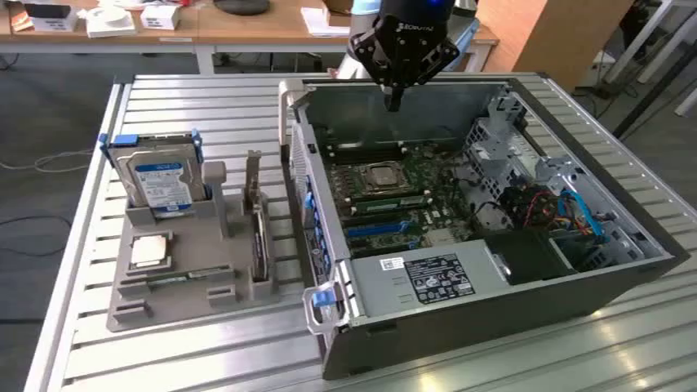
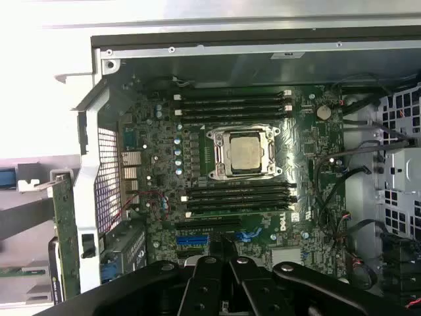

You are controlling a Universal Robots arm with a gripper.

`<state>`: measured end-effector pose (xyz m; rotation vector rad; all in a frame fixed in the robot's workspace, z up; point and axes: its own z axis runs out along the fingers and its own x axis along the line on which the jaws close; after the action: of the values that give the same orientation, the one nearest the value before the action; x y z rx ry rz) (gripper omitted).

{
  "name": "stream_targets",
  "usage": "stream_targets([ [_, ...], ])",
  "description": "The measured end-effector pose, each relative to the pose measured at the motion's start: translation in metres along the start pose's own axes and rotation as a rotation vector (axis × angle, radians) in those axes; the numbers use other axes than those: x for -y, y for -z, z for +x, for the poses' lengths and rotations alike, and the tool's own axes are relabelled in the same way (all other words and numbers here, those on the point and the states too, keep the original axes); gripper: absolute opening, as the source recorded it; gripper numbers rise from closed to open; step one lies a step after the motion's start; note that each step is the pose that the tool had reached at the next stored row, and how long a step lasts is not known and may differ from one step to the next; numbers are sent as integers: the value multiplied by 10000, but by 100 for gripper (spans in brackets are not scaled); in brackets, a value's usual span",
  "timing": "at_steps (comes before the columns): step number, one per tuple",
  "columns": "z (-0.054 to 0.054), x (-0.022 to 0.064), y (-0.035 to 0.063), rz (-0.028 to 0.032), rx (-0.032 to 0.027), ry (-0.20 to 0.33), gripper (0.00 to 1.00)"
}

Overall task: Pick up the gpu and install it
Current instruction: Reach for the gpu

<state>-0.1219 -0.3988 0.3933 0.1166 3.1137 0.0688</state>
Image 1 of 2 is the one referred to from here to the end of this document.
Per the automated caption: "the loose silver CPU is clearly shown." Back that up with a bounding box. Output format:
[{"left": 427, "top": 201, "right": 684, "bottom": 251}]
[{"left": 132, "top": 235, "right": 168, "bottom": 266}]

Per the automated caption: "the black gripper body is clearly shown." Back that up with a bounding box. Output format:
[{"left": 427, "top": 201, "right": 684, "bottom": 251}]
[{"left": 379, "top": 0, "right": 456, "bottom": 87}]

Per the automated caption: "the red yellow black wire bundle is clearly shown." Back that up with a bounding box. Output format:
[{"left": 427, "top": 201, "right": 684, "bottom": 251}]
[{"left": 500, "top": 185, "right": 563, "bottom": 234}]

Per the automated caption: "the CPU socket with processor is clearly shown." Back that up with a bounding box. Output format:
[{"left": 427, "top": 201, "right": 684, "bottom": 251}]
[{"left": 356, "top": 161, "right": 419, "bottom": 197}]

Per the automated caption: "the blue disk wire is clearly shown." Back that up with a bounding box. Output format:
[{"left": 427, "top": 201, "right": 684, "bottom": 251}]
[{"left": 560, "top": 189, "right": 609, "bottom": 246}]

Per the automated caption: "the graphics card with metal bracket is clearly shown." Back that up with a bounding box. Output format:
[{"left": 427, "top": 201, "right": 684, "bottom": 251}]
[{"left": 243, "top": 149, "right": 272, "bottom": 283}]

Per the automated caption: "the grey case latch blue clip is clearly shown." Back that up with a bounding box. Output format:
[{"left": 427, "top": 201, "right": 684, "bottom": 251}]
[{"left": 301, "top": 285, "right": 349, "bottom": 335}]

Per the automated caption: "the installed green RAM stick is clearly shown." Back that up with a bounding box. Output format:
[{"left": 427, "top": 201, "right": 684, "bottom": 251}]
[{"left": 352, "top": 194, "right": 427, "bottom": 216}]

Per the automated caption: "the grey power supply unit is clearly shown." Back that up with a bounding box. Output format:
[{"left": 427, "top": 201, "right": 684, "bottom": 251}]
[{"left": 348, "top": 239, "right": 511, "bottom": 319}]

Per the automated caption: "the black floor cable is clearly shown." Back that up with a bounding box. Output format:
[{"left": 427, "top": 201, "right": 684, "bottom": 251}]
[{"left": 0, "top": 216, "right": 72, "bottom": 257}]

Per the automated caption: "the hard disk with blue carrier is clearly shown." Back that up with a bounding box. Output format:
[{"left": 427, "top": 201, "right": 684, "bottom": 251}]
[{"left": 99, "top": 129, "right": 204, "bottom": 213}]

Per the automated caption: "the wooden desk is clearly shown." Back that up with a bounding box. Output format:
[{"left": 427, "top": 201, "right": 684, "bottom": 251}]
[{"left": 0, "top": 0, "right": 501, "bottom": 74}]

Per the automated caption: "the white floor device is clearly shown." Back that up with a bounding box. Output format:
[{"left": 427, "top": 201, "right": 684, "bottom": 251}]
[{"left": 591, "top": 51, "right": 617, "bottom": 89}]

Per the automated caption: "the white box with black lid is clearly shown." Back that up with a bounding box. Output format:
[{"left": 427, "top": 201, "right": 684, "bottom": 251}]
[{"left": 25, "top": 2, "right": 79, "bottom": 32}]

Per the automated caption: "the small white printed box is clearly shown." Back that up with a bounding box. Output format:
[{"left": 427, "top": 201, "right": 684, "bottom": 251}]
[{"left": 140, "top": 4, "right": 181, "bottom": 30}]

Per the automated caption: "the orange book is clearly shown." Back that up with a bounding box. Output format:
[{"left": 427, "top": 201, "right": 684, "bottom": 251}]
[{"left": 9, "top": 3, "right": 35, "bottom": 33}]

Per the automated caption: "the wooden cabinet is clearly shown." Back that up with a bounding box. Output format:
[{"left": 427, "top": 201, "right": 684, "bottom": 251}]
[{"left": 473, "top": 0, "right": 637, "bottom": 94}]

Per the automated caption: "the CPU seated in socket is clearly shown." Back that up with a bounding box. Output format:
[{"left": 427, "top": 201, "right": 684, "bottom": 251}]
[{"left": 368, "top": 165, "right": 403, "bottom": 187}]

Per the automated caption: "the white floor cable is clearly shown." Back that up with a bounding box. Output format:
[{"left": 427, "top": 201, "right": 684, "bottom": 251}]
[{"left": 0, "top": 147, "right": 99, "bottom": 172}]

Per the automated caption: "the black round object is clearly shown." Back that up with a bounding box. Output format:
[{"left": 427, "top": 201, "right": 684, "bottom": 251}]
[{"left": 212, "top": 0, "right": 272, "bottom": 16}]

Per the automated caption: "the white paper stack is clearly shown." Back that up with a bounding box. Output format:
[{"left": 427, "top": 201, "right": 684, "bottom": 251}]
[{"left": 301, "top": 7, "right": 351, "bottom": 37}]

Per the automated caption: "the white box with round plate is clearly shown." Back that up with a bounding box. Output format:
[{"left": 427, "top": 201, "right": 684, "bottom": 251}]
[{"left": 85, "top": 6, "right": 137, "bottom": 38}]

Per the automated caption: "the open black PC case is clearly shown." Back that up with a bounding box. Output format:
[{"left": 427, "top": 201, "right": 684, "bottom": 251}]
[{"left": 277, "top": 75, "right": 693, "bottom": 381}]

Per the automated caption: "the green motherboard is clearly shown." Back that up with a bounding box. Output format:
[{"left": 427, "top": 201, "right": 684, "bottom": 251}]
[{"left": 324, "top": 140, "right": 485, "bottom": 261}]

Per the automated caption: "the grey parts rack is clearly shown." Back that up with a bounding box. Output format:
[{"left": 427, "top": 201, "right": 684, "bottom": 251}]
[{"left": 105, "top": 161, "right": 283, "bottom": 332}]

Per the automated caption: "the blue expansion slot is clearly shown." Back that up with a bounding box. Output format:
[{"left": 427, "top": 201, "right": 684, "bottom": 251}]
[{"left": 347, "top": 222, "right": 409, "bottom": 238}]

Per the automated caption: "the loose green RAM stick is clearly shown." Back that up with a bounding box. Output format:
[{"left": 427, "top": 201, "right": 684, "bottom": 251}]
[{"left": 145, "top": 267, "right": 224, "bottom": 285}]

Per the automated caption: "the silver disk bay cage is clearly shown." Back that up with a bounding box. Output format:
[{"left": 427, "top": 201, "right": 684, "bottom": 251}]
[{"left": 465, "top": 117, "right": 549, "bottom": 229}]

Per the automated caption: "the silver chipset heatsink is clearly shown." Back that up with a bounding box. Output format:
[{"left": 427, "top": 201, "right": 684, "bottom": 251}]
[{"left": 427, "top": 230, "right": 471, "bottom": 247}]

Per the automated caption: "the white table frame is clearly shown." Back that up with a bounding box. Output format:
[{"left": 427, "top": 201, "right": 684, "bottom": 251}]
[{"left": 601, "top": 0, "right": 697, "bottom": 115}]

